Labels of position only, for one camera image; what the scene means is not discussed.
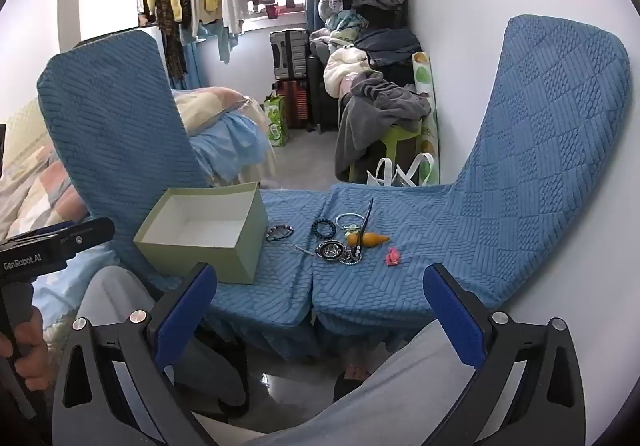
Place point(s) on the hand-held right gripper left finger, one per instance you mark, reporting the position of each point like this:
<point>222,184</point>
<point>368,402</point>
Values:
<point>185,313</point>

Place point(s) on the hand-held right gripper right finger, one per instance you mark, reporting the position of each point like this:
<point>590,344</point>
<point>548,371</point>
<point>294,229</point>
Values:
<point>455,316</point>

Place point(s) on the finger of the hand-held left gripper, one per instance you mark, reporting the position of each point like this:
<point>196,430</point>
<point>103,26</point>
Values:
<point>50,227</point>
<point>87,232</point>

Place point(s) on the white box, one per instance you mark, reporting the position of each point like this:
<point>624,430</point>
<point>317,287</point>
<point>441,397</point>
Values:
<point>235,256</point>

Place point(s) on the round metal pendant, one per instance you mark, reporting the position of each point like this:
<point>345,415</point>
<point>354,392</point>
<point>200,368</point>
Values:
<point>330,250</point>

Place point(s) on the person's left hand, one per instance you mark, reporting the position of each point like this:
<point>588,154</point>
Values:
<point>35,351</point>

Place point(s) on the pink flower hair clip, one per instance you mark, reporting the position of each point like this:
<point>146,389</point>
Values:
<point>392,257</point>

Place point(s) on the person's right leg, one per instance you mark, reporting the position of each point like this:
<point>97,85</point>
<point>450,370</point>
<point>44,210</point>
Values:
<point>390,401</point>

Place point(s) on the orange gourd pendant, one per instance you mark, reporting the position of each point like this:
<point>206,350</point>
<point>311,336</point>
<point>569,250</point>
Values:
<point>370,239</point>

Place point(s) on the blue textured chair cover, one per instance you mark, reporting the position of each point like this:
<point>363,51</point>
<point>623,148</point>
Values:
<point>115,116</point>
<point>540,136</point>

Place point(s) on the black slipper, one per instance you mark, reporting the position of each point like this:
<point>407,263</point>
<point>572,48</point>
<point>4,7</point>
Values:
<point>350,388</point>

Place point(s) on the small green charm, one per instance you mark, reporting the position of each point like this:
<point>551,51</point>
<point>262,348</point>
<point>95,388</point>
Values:
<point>354,227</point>

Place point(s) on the small silver pin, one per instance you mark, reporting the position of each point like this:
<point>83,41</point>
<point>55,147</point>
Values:
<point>303,250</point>

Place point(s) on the silver bangle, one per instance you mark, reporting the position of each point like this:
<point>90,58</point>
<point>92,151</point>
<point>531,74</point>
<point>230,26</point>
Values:
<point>346,215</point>

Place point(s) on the white tote bag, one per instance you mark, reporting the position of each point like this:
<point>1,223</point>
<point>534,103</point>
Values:
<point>380,176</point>

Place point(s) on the light blue bed skirt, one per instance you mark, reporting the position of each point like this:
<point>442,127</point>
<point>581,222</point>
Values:
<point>230,141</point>

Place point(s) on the beige and pink quilt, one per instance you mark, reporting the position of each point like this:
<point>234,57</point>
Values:
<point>210,106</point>

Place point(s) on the green plastic stool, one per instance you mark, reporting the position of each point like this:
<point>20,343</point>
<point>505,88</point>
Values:
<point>400,139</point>

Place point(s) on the dark patterned scarf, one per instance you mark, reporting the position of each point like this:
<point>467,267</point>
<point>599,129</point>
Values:
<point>175,51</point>

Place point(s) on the grey blanket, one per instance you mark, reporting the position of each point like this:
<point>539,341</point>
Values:
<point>370,126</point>

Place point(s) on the green shopping bag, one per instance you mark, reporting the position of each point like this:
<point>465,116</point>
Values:
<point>277,124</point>

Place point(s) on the light blue garment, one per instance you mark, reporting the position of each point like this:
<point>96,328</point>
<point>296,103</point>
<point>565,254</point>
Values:
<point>225,44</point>

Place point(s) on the red suitcase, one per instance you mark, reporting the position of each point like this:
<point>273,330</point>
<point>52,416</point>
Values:
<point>292,101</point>

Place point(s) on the rolled mat with green dots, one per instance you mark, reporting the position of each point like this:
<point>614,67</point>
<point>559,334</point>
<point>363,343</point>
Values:
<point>424,76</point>

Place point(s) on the black suitcase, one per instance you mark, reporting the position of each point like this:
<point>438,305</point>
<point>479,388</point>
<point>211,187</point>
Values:
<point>320,96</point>

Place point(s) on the grey suitcase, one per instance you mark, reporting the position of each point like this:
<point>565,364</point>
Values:
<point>290,51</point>

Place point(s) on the white coat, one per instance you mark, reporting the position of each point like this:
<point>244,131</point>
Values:
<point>345,64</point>

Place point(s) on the pile of dark clothes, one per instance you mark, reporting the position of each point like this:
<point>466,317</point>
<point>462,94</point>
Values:
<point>385,46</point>

